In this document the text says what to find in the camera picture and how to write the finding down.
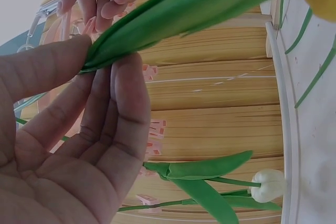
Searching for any white artificial tulip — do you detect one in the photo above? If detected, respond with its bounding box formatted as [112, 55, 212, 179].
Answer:
[143, 150, 287, 224]

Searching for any yellow artificial tulip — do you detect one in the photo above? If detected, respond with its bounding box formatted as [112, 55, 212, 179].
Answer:
[78, 0, 336, 76]

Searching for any person's left hand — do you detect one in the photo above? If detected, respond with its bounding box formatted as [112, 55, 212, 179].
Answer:
[0, 34, 152, 224]

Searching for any green artificial flower stem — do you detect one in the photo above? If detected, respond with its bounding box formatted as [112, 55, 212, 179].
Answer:
[117, 191, 283, 213]

